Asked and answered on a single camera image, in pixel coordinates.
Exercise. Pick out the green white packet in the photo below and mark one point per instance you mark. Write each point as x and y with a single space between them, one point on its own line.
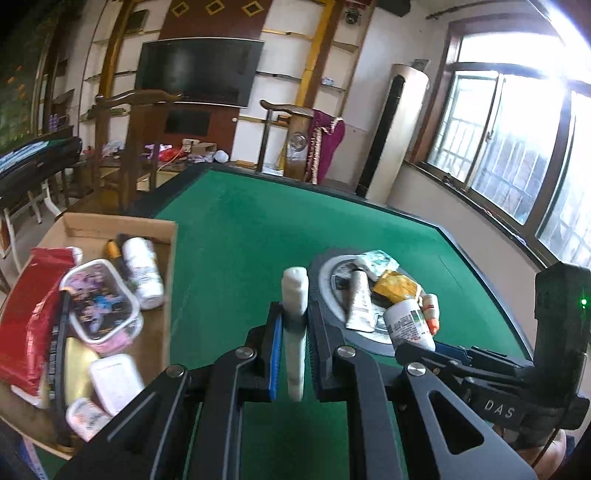
381 263

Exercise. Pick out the wooden wall shelf unit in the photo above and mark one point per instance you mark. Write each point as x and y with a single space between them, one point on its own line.
314 69

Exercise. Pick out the low wooden television cabinet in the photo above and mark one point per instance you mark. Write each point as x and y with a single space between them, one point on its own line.
175 174

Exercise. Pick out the white plastic bottle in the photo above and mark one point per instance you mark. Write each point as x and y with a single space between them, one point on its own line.
143 277

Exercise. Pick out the small orange white tube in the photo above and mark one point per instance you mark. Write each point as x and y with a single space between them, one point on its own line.
431 309

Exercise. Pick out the wooden framed window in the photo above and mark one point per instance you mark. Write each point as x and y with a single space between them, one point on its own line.
508 138

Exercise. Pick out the white labelled medicine bottle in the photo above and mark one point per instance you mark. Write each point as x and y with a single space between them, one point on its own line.
408 325

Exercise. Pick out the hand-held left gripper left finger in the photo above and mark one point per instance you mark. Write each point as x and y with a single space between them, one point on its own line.
276 360

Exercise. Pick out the white slim tube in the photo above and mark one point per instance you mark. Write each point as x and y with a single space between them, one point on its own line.
294 295

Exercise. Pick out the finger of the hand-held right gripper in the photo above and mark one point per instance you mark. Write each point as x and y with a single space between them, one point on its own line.
485 359
445 369

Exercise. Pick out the curtain rod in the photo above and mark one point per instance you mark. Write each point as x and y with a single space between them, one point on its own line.
445 13

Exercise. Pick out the yellow crinkled packet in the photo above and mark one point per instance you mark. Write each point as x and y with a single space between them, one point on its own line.
397 286

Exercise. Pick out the green floral wall mural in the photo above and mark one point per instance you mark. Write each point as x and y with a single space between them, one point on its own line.
18 92

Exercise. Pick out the white round bag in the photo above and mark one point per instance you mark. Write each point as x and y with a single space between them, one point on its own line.
221 156

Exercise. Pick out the pink lidded plastic container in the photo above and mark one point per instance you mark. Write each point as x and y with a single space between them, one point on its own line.
99 300

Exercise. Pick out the grey squeeze tube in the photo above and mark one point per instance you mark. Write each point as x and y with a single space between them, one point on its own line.
360 300

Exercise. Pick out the dark red fringed cloth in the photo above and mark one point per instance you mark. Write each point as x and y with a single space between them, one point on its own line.
330 138

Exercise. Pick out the person's right hand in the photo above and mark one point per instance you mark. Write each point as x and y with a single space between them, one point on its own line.
551 454

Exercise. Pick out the black covered game table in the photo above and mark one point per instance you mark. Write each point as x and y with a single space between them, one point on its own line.
27 168

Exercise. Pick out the black flat television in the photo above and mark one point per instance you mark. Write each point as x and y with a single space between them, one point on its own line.
198 71

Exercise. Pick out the wooden slat-back chair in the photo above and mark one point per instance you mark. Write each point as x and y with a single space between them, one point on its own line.
134 138

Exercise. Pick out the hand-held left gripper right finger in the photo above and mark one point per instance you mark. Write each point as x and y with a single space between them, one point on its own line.
316 355

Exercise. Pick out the small cardboard carton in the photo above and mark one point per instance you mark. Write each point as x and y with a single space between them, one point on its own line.
203 148

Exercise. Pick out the row of white tiles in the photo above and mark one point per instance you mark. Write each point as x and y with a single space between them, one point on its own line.
18 154

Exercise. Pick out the brown cardboard box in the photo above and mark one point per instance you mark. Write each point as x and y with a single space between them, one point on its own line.
92 226

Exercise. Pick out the white pink small packet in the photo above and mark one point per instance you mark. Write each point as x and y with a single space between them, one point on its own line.
85 417

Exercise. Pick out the purple bottles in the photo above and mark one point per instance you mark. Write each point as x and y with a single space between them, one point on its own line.
54 121

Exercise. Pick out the red foil packet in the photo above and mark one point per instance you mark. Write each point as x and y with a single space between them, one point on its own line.
32 314

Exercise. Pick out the carved wooden chair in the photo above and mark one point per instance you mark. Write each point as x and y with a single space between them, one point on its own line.
295 152

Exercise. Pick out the black tube orange cap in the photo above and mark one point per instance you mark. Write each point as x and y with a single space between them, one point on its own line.
112 249

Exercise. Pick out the white power adapter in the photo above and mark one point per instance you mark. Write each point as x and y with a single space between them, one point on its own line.
115 383

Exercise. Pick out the black long box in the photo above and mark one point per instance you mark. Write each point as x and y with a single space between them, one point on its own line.
59 360

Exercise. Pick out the green felt game table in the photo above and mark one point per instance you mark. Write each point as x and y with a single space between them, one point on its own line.
277 221

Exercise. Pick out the beige standing air conditioner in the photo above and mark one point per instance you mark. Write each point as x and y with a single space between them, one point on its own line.
397 138

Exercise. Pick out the black wall speaker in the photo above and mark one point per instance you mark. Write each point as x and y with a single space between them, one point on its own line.
395 5

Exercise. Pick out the security camera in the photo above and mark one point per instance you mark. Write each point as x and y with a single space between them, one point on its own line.
353 16

